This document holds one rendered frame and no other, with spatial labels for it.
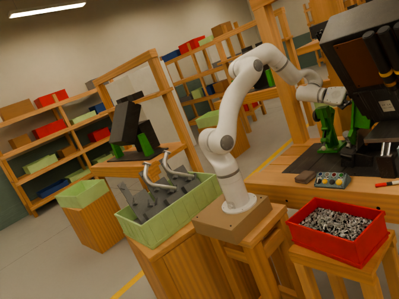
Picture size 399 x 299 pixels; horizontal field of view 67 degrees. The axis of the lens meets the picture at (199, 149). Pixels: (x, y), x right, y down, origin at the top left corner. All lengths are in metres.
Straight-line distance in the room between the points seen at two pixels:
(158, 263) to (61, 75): 6.85
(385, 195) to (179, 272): 1.16
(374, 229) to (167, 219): 1.10
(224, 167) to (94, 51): 7.52
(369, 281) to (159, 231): 1.10
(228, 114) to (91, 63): 7.33
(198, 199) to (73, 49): 6.99
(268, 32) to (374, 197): 1.23
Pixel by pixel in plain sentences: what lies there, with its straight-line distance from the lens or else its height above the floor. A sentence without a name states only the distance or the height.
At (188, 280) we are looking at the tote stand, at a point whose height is 0.51.
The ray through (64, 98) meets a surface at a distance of 7.53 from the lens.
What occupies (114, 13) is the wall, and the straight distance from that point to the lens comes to 9.42.
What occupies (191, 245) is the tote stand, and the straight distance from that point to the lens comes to 1.90.
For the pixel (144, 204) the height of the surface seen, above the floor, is 0.95.
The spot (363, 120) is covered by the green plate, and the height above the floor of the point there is 1.15.
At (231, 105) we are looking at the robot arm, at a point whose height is 1.44.
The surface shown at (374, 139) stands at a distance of 1.44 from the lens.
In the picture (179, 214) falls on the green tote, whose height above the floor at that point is 0.88.
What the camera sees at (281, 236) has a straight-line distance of 1.68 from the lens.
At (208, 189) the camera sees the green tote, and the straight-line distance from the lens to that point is 2.01.
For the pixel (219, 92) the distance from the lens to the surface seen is 7.44.
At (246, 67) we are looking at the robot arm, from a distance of 1.46.
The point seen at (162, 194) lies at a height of 0.94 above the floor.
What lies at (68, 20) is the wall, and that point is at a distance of 8.76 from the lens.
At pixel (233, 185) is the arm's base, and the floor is 1.07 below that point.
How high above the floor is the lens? 1.67
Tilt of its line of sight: 15 degrees down
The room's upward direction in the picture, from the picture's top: 22 degrees counter-clockwise
